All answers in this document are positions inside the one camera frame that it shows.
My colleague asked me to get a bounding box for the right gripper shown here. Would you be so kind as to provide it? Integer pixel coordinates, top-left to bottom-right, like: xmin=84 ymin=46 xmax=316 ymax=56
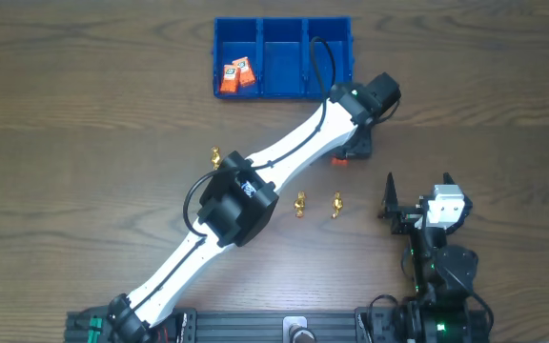
xmin=379 ymin=171 xmax=457 ymax=235

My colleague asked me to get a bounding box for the orange candy box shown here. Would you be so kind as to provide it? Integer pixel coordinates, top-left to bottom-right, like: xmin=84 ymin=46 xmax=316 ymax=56
xmin=219 ymin=64 xmax=241 ymax=94
xmin=232 ymin=56 xmax=257 ymax=89

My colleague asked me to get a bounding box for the blue tray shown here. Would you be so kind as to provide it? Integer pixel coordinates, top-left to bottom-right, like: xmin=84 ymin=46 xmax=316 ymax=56
xmin=213 ymin=16 xmax=355 ymax=100

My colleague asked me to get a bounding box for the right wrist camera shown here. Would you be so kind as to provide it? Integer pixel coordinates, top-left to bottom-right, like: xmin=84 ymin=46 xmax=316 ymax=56
xmin=426 ymin=184 xmax=466 ymax=225

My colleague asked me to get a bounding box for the black cable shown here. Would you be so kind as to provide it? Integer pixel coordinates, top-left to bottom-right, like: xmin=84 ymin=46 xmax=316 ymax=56
xmin=367 ymin=266 xmax=496 ymax=334
xmin=182 ymin=36 xmax=337 ymax=238

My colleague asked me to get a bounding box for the mounting rail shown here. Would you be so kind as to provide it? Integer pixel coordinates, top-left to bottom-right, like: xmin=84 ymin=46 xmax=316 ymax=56
xmin=64 ymin=307 xmax=490 ymax=343

